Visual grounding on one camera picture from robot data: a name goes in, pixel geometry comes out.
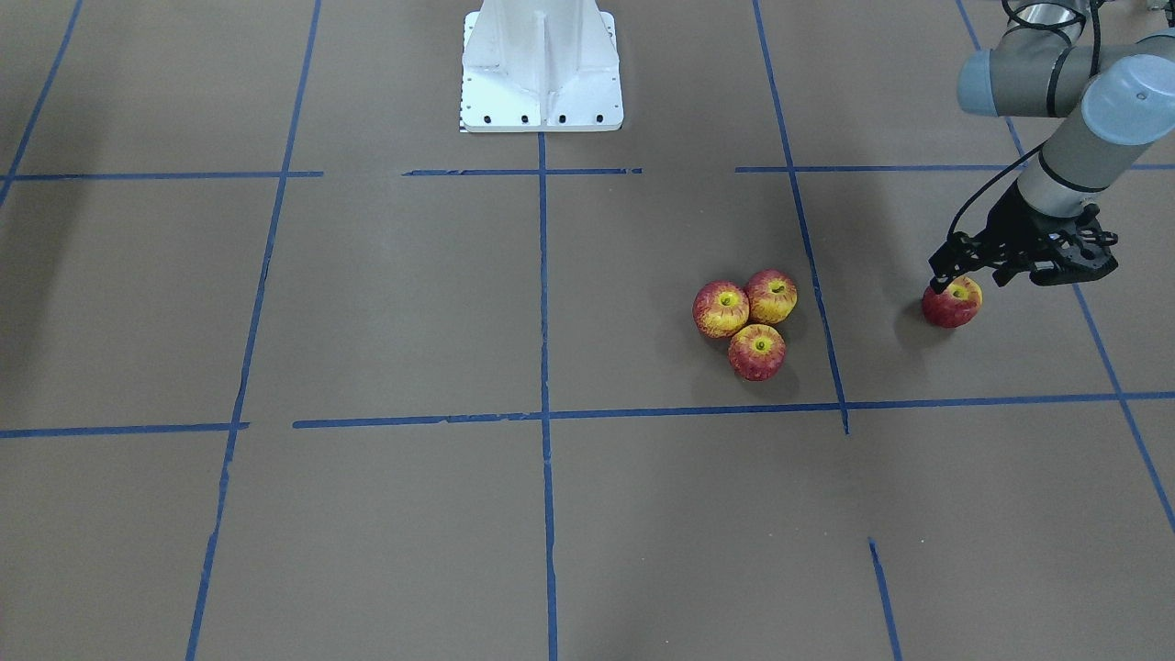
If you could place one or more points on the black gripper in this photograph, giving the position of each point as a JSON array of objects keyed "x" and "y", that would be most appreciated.
[{"x": 1012, "y": 221}]

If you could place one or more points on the red yellow carried apple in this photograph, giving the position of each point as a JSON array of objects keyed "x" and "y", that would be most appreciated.
[{"x": 958, "y": 304}]

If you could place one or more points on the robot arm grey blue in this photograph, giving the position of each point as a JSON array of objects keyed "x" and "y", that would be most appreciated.
[{"x": 1113, "y": 104}]

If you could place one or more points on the blue tape grid lines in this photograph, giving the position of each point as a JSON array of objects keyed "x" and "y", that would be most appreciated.
[{"x": 295, "y": 369}]

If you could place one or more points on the red yellow apple rear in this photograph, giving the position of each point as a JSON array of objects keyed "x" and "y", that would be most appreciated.
[{"x": 772, "y": 295}]

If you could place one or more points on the red yellow apple front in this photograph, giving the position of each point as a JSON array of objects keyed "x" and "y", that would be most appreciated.
[{"x": 756, "y": 353}]

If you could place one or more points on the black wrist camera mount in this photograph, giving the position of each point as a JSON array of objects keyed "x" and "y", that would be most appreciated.
[{"x": 1072, "y": 257}]

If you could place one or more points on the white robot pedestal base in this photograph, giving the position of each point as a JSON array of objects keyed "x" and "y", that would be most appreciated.
[{"x": 540, "y": 66}]

